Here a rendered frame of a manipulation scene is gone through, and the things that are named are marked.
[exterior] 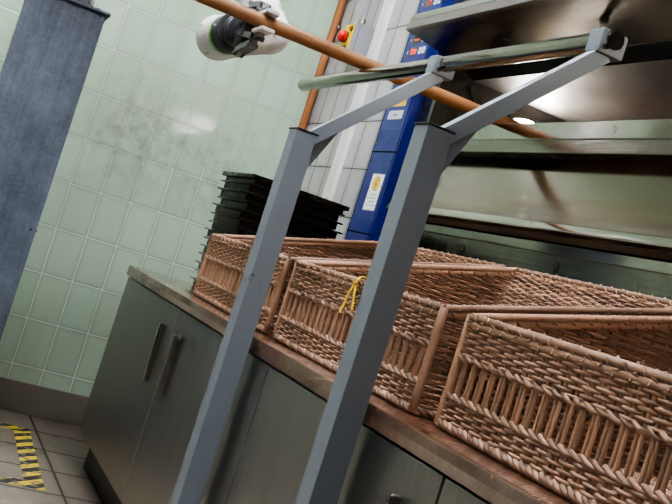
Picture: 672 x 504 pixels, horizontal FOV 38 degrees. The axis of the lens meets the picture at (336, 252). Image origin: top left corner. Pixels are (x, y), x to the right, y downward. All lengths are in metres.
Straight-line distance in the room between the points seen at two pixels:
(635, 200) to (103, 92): 1.92
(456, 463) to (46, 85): 1.82
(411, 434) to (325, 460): 0.14
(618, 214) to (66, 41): 1.50
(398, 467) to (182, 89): 2.28
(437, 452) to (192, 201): 2.30
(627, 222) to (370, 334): 0.72
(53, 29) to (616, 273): 1.57
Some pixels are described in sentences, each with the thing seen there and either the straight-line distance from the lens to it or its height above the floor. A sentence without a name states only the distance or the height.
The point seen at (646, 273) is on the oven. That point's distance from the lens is 1.80.
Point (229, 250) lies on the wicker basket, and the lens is 2.22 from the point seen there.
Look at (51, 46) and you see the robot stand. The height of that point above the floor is 1.07.
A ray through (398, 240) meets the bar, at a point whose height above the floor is 0.79.
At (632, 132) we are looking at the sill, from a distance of 1.96.
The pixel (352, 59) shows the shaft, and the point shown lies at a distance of 2.20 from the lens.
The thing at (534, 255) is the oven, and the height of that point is 0.89.
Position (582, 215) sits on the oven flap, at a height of 0.98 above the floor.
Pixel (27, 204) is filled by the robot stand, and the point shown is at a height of 0.66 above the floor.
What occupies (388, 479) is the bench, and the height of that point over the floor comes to 0.51.
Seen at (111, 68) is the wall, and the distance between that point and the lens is 3.30.
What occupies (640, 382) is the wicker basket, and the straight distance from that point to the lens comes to 1.01.
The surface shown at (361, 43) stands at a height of 1.45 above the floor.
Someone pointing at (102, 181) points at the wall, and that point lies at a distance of 3.29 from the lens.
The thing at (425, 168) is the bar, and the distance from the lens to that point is 1.29.
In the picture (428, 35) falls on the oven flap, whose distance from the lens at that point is 2.59.
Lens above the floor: 0.73
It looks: 1 degrees up
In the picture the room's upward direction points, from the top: 18 degrees clockwise
